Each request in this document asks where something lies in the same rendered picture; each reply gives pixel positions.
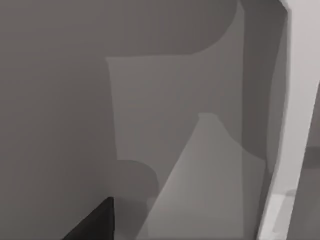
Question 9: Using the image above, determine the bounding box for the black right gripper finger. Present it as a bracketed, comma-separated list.
[61, 196, 116, 240]

